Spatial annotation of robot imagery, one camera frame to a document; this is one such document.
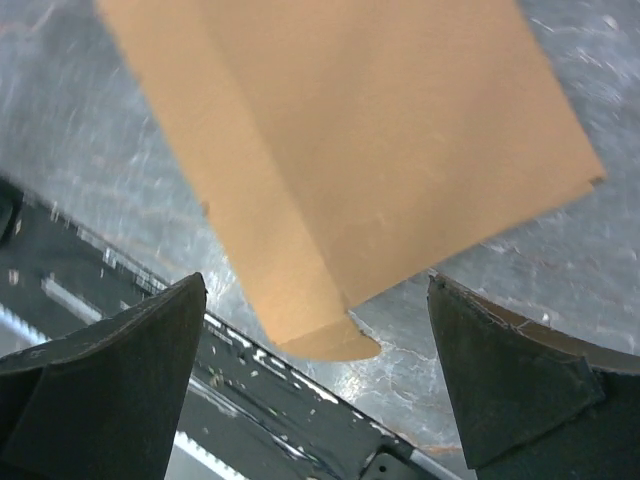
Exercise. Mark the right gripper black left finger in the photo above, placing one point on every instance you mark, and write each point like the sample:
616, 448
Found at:
100, 400

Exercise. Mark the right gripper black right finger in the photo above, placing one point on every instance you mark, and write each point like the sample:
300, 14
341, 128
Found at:
531, 402

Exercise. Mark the brown cardboard box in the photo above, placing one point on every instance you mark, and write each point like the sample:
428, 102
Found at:
341, 147

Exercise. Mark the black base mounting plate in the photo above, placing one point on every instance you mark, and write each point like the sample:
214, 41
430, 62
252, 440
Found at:
246, 415

